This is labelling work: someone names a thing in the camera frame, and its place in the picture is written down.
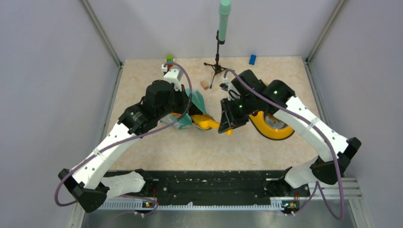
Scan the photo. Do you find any green cylinder on stand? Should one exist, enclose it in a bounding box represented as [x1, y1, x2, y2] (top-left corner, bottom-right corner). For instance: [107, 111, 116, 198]
[218, 0, 231, 45]

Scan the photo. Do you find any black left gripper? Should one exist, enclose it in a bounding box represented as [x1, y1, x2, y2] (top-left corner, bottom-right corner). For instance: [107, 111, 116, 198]
[156, 83, 193, 120]

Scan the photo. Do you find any yellow double pet bowl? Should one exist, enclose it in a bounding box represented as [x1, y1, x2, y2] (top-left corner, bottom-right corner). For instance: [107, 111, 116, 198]
[249, 111, 295, 141]

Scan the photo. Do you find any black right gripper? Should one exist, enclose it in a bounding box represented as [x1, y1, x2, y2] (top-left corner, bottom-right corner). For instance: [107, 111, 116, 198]
[220, 94, 257, 133]

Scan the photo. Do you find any rectangular wooden block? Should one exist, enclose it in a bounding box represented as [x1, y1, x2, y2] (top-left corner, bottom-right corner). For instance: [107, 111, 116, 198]
[200, 80, 210, 90]

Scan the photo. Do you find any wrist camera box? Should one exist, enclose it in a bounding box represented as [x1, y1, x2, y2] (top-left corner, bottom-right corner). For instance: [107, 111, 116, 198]
[220, 77, 240, 101]
[161, 65, 183, 91]

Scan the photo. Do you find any colourful toy block stack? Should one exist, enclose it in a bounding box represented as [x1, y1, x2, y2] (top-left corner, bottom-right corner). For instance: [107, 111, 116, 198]
[166, 55, 173, 69]

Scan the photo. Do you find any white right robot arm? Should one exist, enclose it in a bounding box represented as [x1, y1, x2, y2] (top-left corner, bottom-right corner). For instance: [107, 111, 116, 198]
[218, 70, 362, 196]

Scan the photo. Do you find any aluminium front rail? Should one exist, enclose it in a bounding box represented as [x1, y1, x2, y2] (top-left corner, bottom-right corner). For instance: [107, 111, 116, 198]
[80, 178, 362, 214]

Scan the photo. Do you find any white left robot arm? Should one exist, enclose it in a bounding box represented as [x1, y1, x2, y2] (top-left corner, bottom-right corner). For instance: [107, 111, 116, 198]
[54, 80, 193, 213]

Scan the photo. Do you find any yellow plastic scoop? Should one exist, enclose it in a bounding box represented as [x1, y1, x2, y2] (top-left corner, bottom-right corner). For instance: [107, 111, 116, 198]
[190, 114, 220, 131]

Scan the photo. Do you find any black tripod stand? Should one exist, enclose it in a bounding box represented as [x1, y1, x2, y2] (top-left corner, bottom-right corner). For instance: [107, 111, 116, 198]
[203, 30, 227, 89]

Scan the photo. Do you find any blue small object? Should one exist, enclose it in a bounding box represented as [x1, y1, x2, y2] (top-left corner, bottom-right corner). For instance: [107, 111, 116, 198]
[249, 55, 256, 65]

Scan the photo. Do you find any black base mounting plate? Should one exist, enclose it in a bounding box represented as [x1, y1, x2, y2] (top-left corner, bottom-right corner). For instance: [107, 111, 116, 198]
[93, 170, 311, 207]

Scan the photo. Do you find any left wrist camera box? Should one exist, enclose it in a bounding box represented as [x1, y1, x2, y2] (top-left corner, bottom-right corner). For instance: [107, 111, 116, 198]
[161, 65, 183, 91]

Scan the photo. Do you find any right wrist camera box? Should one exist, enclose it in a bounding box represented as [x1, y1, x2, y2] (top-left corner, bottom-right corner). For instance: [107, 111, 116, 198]
[220, 77, 240, 101]

